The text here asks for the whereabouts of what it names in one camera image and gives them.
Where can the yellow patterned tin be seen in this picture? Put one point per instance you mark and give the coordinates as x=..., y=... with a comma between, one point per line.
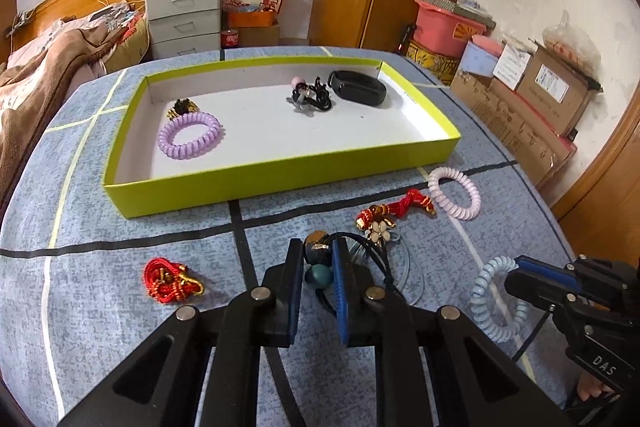
x=443, y=67

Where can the plastic bag of snacks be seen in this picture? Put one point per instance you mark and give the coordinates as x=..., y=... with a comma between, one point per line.
x=573, y=45

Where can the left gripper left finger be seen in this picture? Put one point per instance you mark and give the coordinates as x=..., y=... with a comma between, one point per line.
x=260, y=321

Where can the green shallow cardboard tray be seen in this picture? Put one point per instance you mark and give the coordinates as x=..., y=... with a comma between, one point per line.
x=266, y=144

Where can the orange box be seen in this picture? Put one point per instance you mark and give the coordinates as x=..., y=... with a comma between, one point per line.
x=255, y=19

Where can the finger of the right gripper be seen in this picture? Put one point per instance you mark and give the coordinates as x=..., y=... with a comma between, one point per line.
x=547, y=267
x=541, y=289

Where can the grey drawer nightstand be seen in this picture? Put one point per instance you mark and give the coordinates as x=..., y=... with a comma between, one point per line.
x=183, y=27

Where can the black gold scrunchie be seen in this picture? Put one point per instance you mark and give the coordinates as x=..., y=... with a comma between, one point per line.
x=181, y=107

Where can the red knot charm tie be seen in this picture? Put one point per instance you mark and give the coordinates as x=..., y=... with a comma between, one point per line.
x=384, y=212

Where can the black tie with teal beads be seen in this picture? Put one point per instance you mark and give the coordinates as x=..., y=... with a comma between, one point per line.
x=341, y=265

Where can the black tie with pink ball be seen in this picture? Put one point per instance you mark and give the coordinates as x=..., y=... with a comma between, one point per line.
x=307, y=96

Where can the person right hand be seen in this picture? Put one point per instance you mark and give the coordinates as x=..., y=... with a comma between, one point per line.
x=589, y=386

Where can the pink plastic basket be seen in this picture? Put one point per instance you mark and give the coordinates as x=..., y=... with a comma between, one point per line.
x=443, y=32

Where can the brown blanket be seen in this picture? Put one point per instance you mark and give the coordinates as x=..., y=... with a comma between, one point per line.
x=31, y=94

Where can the small labelled cardboard box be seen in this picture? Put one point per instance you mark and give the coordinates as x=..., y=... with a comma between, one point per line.
x=559, y=93

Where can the black wristband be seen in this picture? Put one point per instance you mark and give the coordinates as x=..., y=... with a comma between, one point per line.
x=357, y=87

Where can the light blue round container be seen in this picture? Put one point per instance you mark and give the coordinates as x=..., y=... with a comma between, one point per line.
x=481, y=55

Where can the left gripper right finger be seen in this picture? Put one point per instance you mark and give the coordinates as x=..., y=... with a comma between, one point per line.
x=369, y=315

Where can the large brown cardboard box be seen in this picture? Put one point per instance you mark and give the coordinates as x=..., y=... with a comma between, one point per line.
x=539, y=150

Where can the cola bottle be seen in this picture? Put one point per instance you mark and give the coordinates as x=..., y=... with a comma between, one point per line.
x=229, y=38

